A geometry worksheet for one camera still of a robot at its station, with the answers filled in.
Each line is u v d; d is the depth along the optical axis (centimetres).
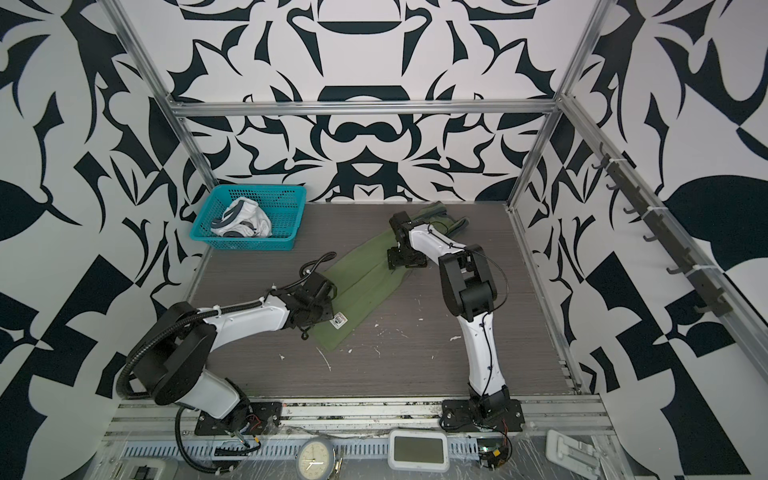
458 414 74
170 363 44
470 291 58
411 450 68
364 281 96
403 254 90
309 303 70
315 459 66
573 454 69
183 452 69
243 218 100
